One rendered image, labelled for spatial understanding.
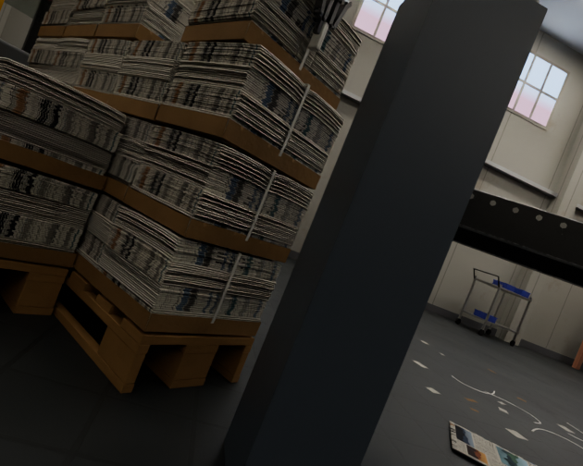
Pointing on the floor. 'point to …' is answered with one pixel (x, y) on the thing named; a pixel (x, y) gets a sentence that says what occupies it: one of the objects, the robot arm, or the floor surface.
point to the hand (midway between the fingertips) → (318, 36)
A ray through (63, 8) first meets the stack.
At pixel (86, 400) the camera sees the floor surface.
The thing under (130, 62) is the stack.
